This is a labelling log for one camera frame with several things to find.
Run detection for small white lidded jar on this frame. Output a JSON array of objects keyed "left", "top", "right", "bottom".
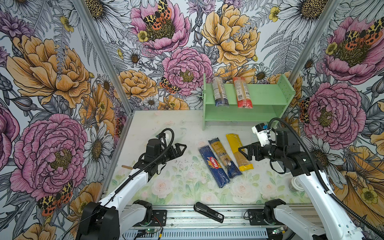
[{"left": 289, "top": 177, "right": 305, "bottom": 193}]

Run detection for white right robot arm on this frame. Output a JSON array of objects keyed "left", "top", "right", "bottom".
[{"left": 239, "top": 125, "right": 365, "bottom": 240}]

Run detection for black handheld device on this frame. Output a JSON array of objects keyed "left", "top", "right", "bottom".
[{"left": 194, "top": 202, "right": 225, "bottom": 224}]

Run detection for blue Barilla spaghetti bag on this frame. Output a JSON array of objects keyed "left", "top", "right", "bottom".
[{"left": 199, "top": 146, "right": 230, "bottom": 188}]

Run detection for aluminium frame rail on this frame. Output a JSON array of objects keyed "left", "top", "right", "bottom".
[{"left": 98, "top": 203, "right": 334, "bottom": 240}]

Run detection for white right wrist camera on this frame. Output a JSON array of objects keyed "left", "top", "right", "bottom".
[{"left": 252, "top": 123, "right": 271, "bottom": 147}]

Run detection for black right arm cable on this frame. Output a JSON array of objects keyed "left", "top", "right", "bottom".
[{"left": 267, "top": 117, "right": 384, "bottom": 238}]

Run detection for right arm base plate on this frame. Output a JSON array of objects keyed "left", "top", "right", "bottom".
[{"left": 246, "top": 209, "right": 269, "bottom": 226}]

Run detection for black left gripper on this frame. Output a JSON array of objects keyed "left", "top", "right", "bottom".
[{"left": 156, "top": 143, "right": 187, "bottom": 165}]

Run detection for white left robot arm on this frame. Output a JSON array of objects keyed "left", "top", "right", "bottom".
[{"left": 76, "top": 137, "right": 187, "bottom": 240}]

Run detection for yellow pasta bag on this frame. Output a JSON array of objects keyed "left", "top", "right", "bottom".
[{"left": 226, "top": 134, "right": 254, "bottom": 172}]

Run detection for clear spaghetti bag dark ends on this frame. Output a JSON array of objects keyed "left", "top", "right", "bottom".
[{"left": 212, "top": 77, "right": 229, "bottom": 107}]

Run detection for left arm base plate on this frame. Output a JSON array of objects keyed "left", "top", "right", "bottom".
[{"left": 138, "top": 210, "right": 168, "bottom": 227}]

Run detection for wooden stick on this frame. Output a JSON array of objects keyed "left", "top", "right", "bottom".
[{"left": 121, "top": 165, "right": 133, "bottom": 170}]

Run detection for blue and clear spaghetti bag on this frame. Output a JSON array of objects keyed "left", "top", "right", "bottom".
[{"left": 209, "top": 138, "right": 242, "bottom": 179}]

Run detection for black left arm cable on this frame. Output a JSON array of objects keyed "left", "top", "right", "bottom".
[{"left": 79, "top": 128, "right": 175, "bottom": 232}]

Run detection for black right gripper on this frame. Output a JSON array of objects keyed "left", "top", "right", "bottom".
[{"left": 238, "top": 141, "right": 286, "bottom": 162}]

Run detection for red spaghetti bag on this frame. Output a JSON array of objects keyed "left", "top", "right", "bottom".
[{"left": 233, "top": 77, "right": 253, "bottom": 109}]

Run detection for green wooden shelf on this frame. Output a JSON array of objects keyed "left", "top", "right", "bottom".
[{"left": 203, "top": 75, "right": 296, "bottom": 129}]

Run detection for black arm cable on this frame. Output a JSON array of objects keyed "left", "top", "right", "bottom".
[
  {"left": 79, "top": 128, "right": 175, "bottom": 232},
  {"left": 267, "top": 117, "right": 384, "bottom": 238}
]

